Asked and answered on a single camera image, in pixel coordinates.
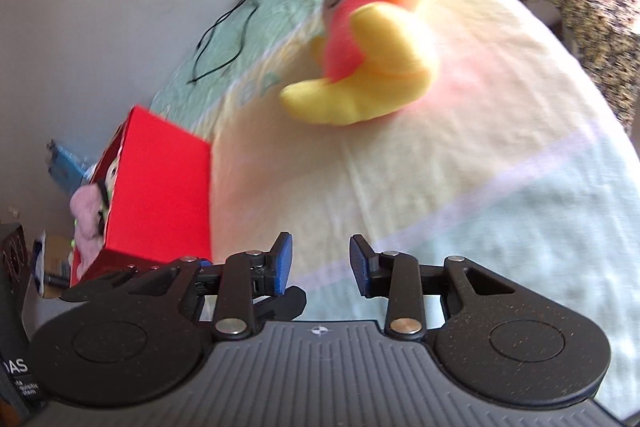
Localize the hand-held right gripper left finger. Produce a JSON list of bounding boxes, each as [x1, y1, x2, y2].
[[125, 231, 294, 341]]

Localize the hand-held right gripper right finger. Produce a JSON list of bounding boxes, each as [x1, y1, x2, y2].
[[348, 234, 517, 341]]

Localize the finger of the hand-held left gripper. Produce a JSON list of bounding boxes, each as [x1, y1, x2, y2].
[[60, 264, 173, 304], [252, 285, 308, 322]]

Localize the red cardboard box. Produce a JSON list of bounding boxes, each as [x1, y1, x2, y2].
[[69, 105, 214, 289]]

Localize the yellow plush bear red shirt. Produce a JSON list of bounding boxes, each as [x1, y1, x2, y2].
[[279, 0, 441, 128]]

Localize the brown cardboard box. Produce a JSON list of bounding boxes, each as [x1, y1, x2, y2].
[[31, 232, 77, 299]]

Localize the pink plush toy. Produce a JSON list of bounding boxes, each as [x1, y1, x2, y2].
[[69, 156, 124, 275]]

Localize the black cable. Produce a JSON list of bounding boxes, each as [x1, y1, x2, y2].
[[186, 0, 262, 86]]

